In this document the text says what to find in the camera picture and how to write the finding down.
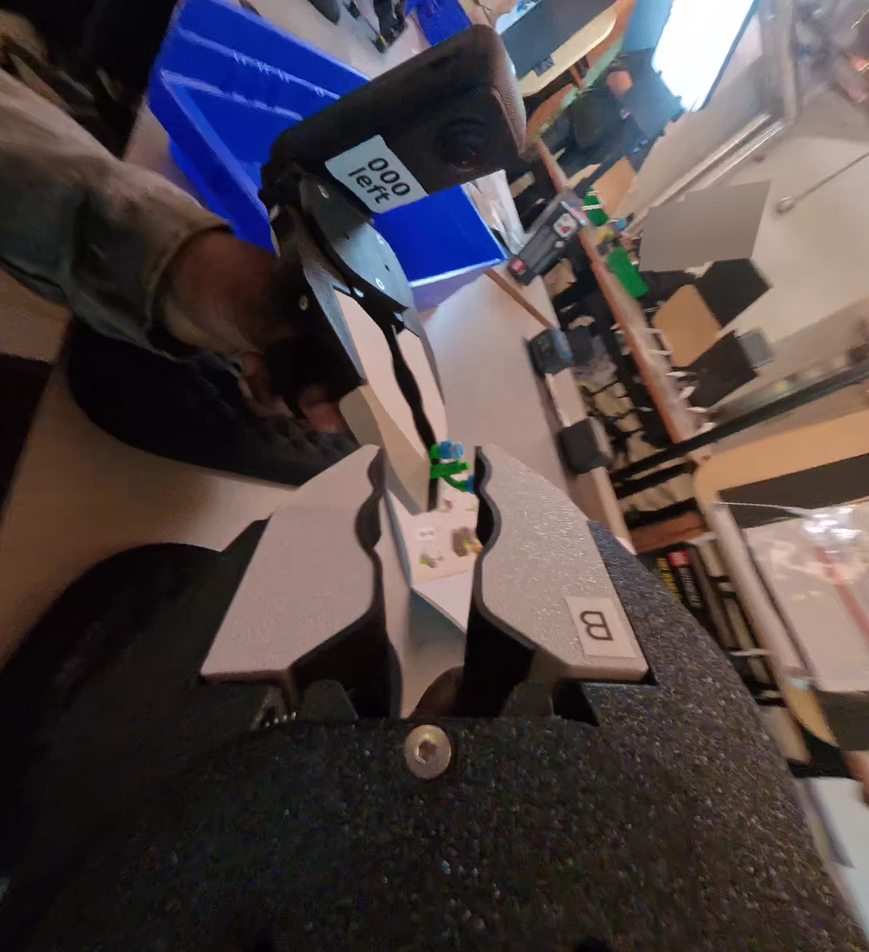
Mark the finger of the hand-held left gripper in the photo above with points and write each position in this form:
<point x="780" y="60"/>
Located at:
<point x="389" y="446"/>

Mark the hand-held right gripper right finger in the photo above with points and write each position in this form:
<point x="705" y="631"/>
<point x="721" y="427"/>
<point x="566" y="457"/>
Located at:
<point x="546" y="573"/>

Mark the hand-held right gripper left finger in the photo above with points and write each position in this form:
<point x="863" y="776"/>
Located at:
<point x="300" y="595"/>

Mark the green lego stem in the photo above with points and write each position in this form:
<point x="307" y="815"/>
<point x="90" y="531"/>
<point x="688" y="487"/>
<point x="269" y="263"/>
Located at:
<point x="449" y="472"/>

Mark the person's left forearm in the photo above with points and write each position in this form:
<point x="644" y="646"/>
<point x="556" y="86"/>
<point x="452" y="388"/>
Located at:
<point x="70" y="186"/>

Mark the lego instruction booklet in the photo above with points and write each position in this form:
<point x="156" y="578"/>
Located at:
<point x="434" y="565"/>

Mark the person's left hand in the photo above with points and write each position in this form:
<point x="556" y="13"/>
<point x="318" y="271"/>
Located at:
<point x="218" y="297"/>

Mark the small black box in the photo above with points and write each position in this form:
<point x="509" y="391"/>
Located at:
<point x="587" y="446"/>

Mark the large blue plastic bin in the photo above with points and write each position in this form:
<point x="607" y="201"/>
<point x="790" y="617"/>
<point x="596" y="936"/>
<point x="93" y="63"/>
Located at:
<point x="256" y="89"/>

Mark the small black blue device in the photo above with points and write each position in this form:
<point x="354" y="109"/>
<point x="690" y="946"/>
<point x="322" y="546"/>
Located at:
<point x="549" y="351"/>

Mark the black box with red label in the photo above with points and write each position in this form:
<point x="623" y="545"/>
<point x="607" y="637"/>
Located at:
<point x="553" y="238"/>

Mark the black padded wrist rest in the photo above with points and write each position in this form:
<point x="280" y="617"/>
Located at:
<point x="70" y="706"/>
<point x="181" y="416"/>

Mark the clear plastic bag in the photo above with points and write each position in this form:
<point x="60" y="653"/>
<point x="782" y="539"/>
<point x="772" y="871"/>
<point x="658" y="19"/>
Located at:
<point x="813" y="580"/>

